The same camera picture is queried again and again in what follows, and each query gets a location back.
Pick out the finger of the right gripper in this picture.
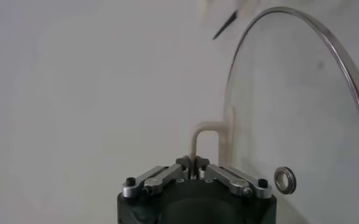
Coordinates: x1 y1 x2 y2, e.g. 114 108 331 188
211 9 240 41

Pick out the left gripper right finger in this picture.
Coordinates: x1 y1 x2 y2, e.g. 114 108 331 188
194 155 273 199

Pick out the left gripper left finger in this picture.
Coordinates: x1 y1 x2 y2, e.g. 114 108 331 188
121 155 195 198

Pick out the glass lid with beige handle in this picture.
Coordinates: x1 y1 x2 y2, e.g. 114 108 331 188
191 5 359 224

